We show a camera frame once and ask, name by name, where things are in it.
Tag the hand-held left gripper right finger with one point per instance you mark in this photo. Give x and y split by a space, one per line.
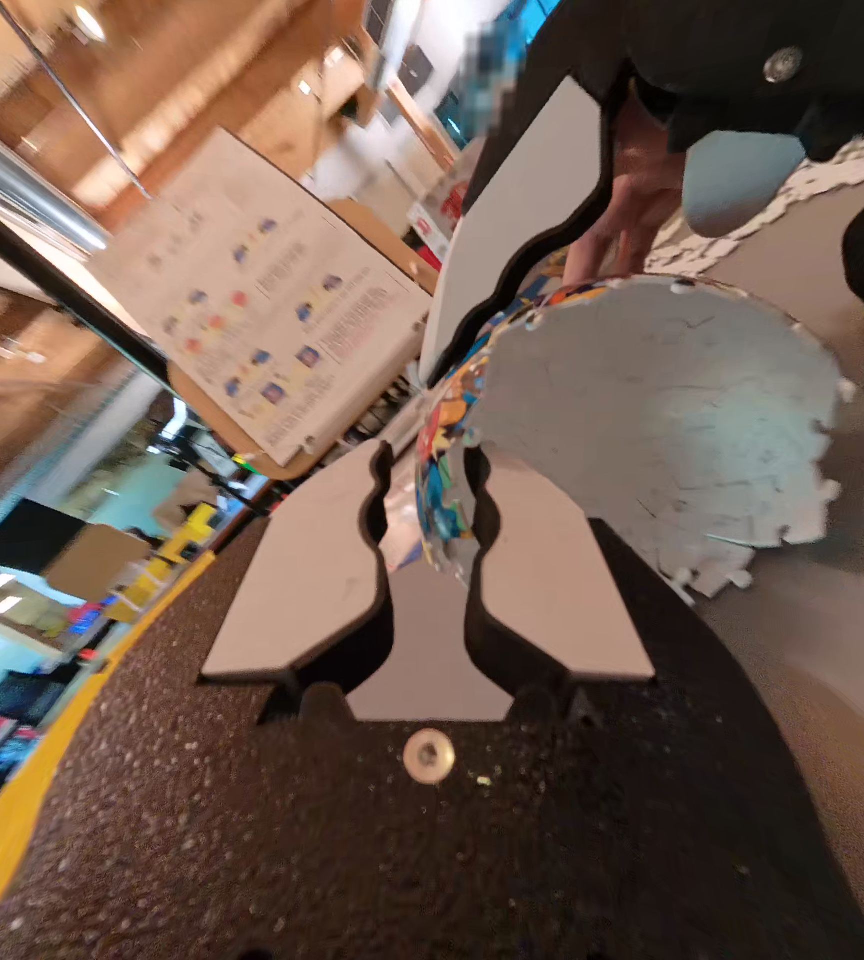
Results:
559 600

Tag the yellow plastic bin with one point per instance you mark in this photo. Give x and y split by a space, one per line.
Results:
26 810

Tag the pile of white puzzle pieces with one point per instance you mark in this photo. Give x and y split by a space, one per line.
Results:
837 169

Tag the white printed instruction panel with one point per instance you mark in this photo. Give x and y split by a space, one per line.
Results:
251 300

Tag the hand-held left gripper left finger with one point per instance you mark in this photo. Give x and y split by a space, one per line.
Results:
297 600

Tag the wooden display board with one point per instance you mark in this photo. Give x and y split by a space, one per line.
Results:
394 247

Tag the silver metal pipe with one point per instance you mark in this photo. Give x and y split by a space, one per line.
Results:
11 187

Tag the person's right hand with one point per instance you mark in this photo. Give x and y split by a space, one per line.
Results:
642 195

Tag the colourful puzzle ball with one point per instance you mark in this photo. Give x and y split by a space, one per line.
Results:
664 412

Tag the black metal bar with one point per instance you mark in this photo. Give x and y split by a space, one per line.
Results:
64 300

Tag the brown cardboard box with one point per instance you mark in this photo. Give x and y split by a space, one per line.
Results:
98 562

